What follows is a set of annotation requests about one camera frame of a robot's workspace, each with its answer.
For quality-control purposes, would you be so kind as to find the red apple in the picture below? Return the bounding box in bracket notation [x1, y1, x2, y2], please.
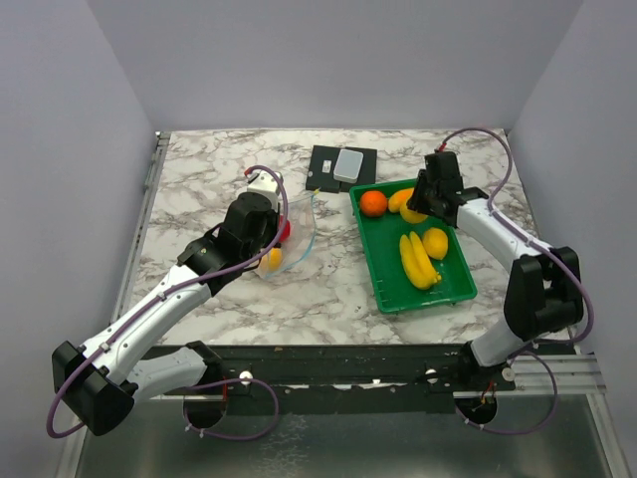
[279, 217, 292, 244]

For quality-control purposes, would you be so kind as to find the yellow peach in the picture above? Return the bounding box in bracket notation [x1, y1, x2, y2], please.
[266, 247, 283, 273]
[399, 203, 428, 224]

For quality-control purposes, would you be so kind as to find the yellow lemon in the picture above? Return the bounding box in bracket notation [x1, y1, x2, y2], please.
[422, 227, 449, 261]

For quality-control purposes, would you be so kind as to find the clear zip top bag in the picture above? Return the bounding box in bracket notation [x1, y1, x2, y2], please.
[257, 190, 319, 279]

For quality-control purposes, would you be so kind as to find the green plastic tray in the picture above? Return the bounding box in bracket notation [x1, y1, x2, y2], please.
[349, 179, 477, 314]

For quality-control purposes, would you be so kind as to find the yellow banana bunch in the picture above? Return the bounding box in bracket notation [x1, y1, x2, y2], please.
[399, 232, 442, 290]

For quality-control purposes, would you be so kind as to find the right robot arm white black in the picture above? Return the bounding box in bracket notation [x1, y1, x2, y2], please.
[407, 150, 584, 389]

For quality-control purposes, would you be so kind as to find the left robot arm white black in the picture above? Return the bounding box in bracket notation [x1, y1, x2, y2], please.
[46, 190, 289, 438]

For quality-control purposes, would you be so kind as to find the orange yellow mango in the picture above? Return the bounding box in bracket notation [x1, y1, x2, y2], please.
[388, 188, 414, 213]

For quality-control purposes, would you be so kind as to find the orange fruit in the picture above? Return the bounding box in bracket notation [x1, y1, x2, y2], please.
[359, 190, 388, 218]

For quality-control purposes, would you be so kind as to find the grey translucent small case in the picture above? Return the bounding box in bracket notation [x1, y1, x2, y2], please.
[333, 148, 364, 184]

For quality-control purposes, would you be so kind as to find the black flat box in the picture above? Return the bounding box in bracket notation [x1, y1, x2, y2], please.
[305, 145, 377, 193]

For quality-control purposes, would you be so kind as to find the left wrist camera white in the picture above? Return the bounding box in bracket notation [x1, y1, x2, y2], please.
[247, 170, 281, 209]

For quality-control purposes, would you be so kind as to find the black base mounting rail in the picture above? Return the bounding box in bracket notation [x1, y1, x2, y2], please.
[148, 343, 517, 414]

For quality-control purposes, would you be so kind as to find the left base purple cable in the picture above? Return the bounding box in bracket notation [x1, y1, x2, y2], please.
[184, 375, 280, 442]

